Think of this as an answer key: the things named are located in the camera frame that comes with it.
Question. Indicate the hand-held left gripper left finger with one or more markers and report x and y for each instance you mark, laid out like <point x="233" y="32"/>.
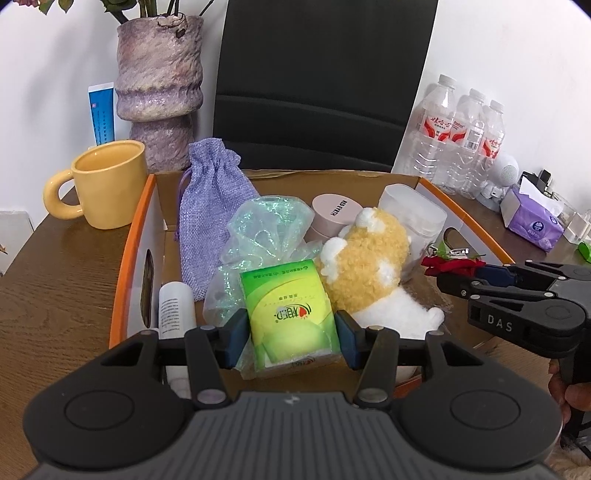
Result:
<point x="238" y="332"/>

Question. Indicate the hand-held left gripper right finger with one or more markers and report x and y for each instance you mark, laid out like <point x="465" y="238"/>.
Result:
<point x="346" y="341"/>

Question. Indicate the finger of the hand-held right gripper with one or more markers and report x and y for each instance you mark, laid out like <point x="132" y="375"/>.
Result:
<point x="496" y="273"/>
<point x="466" y="287"/>

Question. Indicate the red artificial rose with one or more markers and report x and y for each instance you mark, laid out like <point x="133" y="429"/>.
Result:
<point x="445" y="265"/>

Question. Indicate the green tissue packet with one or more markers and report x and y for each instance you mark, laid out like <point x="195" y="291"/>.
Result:
<point x="286" y="309"/>

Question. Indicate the white squeeze tube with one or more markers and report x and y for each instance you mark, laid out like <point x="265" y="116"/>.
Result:
<point x="175" y="309"/>

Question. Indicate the yellow and white plush toy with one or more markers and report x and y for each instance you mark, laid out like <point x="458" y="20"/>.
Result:
<point x="369" y="263"/>

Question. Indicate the translucent cotton swab container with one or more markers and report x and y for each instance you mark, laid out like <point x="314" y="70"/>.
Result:
<point x="415" y="207"/>

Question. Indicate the iridescent organza bag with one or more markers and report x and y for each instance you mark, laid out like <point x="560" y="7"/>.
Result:
<point x="263" y="230"/>

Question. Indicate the pink round jar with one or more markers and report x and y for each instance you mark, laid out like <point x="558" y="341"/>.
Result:
<point x="332" y="212"/>

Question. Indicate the red cardboard box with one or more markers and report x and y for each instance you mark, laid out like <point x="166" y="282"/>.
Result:
<point x="138" y="240"/>

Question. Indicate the wooden desktop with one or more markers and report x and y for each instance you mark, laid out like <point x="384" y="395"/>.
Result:
<point x="55" y="286"/>

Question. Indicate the person's right hand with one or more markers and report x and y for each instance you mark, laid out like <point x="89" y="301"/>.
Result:
<point x="577" y="397"/>

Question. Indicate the purple tissue pack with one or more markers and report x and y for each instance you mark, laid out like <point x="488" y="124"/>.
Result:
<point x="531" y="221"/>

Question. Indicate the green plastic object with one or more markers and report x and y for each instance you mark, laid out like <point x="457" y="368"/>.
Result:
<point x="585" y="251"/>

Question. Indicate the clear glass cup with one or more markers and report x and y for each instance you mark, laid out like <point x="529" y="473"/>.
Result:
<point x="564" y="210"/>

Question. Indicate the white charger plugs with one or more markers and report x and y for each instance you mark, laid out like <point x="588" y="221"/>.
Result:
<point x="579" y="228"/>

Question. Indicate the black small device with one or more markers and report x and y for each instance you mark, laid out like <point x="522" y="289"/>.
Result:
<point x="535" y="180"/>

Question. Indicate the white round speaker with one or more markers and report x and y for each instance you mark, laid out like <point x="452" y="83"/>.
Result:
<point x="505" y="170"/>

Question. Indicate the clear water bottle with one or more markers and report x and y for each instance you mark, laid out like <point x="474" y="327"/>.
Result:
<point x="468" y="138"/>
<point x="427" y="134"/>
<point x="491" y="143"/>

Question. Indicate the yellow mug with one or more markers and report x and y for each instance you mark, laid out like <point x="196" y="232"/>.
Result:
<point x="113" y="189"/>

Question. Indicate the black paper bag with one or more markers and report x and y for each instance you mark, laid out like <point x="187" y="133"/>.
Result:
<point x="323" y="78"/>

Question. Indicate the blue ointment tube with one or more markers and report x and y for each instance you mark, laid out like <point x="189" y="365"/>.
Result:
<point x="102" y="115"/>

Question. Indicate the purple textured vase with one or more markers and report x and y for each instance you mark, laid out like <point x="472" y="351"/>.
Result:
<point x="159" y="83"/>

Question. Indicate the dried flower bouquet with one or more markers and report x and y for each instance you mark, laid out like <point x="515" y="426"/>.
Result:
<point x="120" y="7"/>

